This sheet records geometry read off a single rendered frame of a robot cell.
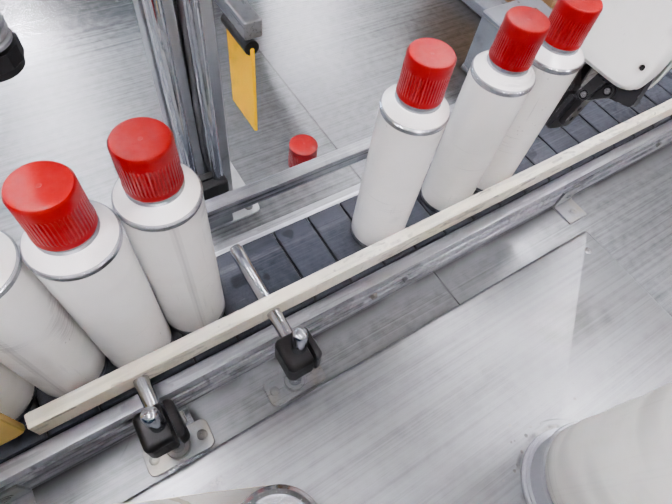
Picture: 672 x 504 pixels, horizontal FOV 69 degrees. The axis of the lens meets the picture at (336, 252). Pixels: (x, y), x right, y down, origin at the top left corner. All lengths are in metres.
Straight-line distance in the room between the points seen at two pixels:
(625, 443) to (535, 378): 0.15
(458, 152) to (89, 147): 0.42
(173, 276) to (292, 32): 0.52
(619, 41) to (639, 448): 0.36
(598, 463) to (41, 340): 0.34
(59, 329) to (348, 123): 0.43
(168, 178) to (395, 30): 0.60
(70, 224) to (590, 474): 0.33
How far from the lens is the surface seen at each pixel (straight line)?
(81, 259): 0.29
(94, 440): 0.45
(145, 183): 0.28
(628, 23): 0.54
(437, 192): 0.50
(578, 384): 0.49
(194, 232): 0.31
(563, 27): 0.45
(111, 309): 0.33
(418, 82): 0.34
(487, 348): 0.46
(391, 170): 0.38
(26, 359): 0.36
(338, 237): 0.48
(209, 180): 0.44
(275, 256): 0.46
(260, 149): 0.61
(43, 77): 0.75
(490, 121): 0.43
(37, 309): 0.33
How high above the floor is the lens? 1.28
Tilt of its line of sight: 58 degrees down
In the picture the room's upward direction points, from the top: 12 degrees clockwise
